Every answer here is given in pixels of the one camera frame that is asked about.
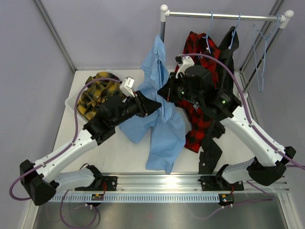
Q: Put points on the metal clothes rack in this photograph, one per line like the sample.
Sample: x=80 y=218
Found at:
x=285 y=19

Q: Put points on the white slotted cable duct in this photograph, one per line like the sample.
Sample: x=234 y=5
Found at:
x=136 y=198

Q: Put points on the light blue shirt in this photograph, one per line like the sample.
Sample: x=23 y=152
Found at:
x=167 y=139

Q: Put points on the white plastic basket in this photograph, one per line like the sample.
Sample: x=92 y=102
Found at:
x=79 y=81

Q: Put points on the dark grey striped shirt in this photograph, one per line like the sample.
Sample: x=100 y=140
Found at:
x=211 y=153

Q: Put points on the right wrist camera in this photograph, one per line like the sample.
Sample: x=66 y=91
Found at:
x=187 y=62

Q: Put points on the light blue wire hanger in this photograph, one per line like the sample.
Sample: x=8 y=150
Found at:
x=262 y=41

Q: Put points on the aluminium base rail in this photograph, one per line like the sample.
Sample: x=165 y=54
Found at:
x=181 y=183

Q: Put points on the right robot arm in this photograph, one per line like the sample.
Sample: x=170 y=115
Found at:
x=195 y=85

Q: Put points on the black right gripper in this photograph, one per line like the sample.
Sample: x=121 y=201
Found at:
x=167 y=91

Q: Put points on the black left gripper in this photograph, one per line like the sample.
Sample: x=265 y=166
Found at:
x=145 y=106

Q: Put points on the yellow plaid shirt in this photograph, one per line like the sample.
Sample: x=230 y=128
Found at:
x=97 y=93

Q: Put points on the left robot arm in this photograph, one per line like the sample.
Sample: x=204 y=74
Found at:
x=44 y=178

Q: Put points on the blue hanger of grey shirt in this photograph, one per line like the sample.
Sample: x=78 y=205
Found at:
x=234 y=32

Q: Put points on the blue hanger of red shirt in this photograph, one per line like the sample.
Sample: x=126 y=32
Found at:
x=208 y=32

